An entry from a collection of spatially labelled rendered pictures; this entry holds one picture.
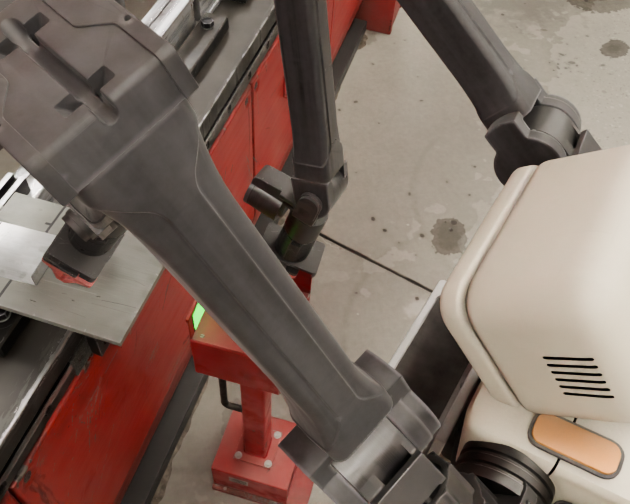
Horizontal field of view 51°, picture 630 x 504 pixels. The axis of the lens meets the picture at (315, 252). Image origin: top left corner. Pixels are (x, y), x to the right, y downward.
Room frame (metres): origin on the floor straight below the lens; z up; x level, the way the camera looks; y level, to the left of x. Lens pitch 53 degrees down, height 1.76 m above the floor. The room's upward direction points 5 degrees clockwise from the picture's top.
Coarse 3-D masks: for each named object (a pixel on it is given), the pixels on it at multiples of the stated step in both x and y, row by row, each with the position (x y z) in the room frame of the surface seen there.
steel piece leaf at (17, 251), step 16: (0, 224) 0.58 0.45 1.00; (0, 240) 0.55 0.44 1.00; (16, 240) 0.55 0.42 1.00; (32, 240) 0.55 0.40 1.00; (48, 240) 0.56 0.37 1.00; (0, 256) 0.52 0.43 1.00; (16, 256) 0.52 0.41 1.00; (32, 256) 0.53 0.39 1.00; (0, 272) 0.50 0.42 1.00; (16, 272) 0.50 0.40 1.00; (32, 272) 0.50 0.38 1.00
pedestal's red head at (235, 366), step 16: (304, 272) 0.71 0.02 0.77; (304, 288) 0.71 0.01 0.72; (192, 304) 0.57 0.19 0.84; (208, 320) 0.58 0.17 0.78; (192, 336) 0.55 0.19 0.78; (208, 336) 0.55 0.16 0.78; (224, 336) 0.56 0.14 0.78; (192, 352) 0.54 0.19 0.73; (208, 352) 0.54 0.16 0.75; (224, 352) 0.53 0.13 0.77; (240, 352) 0.53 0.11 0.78; (208, 368) 0.54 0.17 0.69; (224, 368) 0.53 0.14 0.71; (240, 368) 0.53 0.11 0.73; (256, 368) 0.52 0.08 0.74; (256, 384) 0.52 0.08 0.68; (272, 384) 0.52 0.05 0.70
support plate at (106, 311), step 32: (32, 224) 0.58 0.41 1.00; (128, 256) 0.54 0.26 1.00; (0, 288) 0.47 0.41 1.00; (32, 288) 0.48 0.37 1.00; (64, 288) 0.48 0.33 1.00; (96, 288) 0.49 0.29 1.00; (128, 288) 0.49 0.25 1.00; (64, 320) 0.43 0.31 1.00; (96, 320) 0.44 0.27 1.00; (128, 320) 0.44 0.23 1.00
